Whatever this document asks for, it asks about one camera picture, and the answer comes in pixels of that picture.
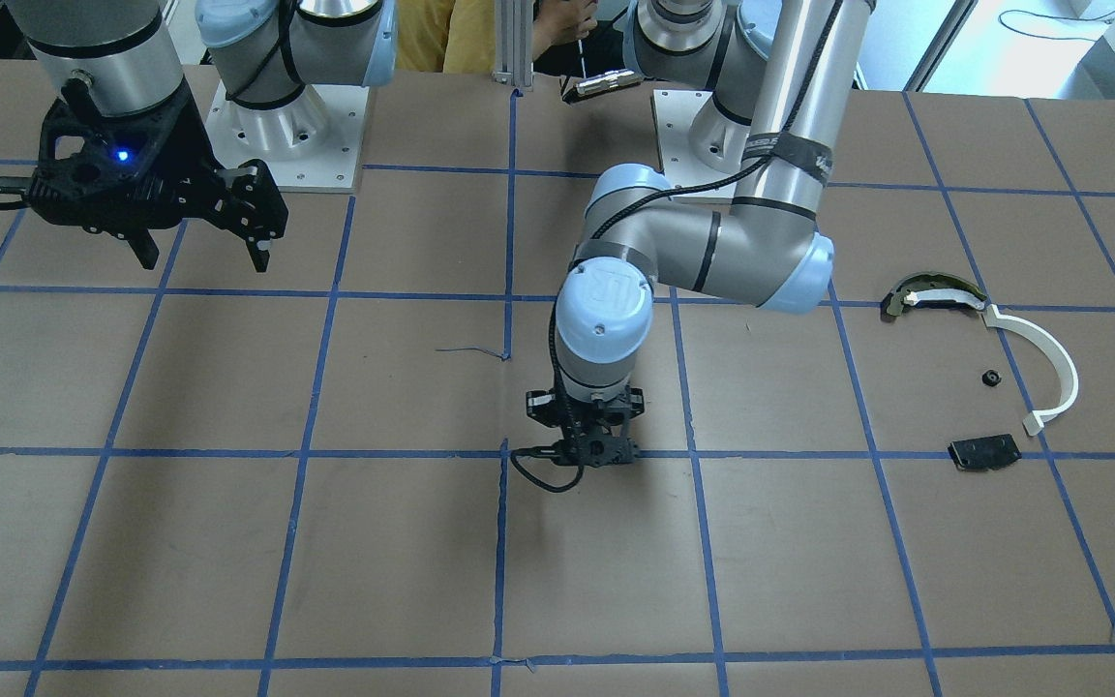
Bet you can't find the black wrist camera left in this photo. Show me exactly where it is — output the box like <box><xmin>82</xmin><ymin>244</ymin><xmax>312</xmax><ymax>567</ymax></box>
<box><xmin>524</xmin><ymin>389</ymin><xmax>562</xmax><ymax>428</ymax></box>

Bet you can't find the black camera cable loop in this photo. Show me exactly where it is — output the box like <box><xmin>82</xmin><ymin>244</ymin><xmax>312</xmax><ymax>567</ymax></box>
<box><xmin>510</xmin><ymin>443</ymin><xmax>586</xmax><ymax>495</ymax></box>

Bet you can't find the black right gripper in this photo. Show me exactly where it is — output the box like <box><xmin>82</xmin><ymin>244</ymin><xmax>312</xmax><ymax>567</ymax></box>
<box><xmin>23</xmin><ymin>76</ymin><xmax>288</xmax><ymax>273</ymax></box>

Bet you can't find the olive brake shoe part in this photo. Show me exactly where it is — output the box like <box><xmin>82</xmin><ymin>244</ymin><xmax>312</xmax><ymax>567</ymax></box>
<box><xmin>880</xmin><ymin>272</ymin><xmax>988</xmax><ymax>322</ymax></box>

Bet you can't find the white curved plastic part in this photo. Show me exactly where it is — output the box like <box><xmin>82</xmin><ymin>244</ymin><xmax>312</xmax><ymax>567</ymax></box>
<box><xmin>983</xmin><ymin>304</ymin><xmax>1082</xmax><ymax>437</ymax></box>

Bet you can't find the person in yellow shirt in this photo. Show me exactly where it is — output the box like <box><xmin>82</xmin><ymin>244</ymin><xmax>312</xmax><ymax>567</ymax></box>
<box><xmin>395</xmin><ymin>1</ymin><xmax>598</xmax><ymax>75</ymax></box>

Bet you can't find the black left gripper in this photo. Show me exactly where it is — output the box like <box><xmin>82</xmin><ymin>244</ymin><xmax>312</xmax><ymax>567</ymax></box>
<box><xmin>529</xmin><ymin>385</ymin><xmax>646</xmax><ymax>468</ymax></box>

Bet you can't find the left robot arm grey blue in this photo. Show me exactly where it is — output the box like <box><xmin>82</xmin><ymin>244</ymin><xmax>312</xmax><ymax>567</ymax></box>
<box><xmin>510</xmin><ymin>1</ymin><xmax>876</xmax><ymax>472</ymax></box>

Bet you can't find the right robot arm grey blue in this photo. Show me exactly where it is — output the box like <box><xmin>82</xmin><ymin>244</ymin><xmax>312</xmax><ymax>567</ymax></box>
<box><xmin>0</xmin><ymin>1</ymin><xmax>398</xmax><ymax>272</ymax></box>

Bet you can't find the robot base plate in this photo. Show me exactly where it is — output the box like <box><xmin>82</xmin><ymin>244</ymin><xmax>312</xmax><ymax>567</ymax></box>
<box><xmin>652</xmin><ymin>89</ymin><xmax>820</xmax><ymax>206</ymax></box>

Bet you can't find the small black remote part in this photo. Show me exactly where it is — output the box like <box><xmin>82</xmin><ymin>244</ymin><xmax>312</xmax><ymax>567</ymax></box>
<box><xmin>947</xmin><ymin>434</ymin><xmax>1021</xmax><ymax>472</ymax></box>

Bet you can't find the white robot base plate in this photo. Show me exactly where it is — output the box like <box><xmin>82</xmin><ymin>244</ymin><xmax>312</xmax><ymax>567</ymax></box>
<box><xmin>204</xmin><ymin>85</ymin><xmax>374</xmax><ymax>195</ymax></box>

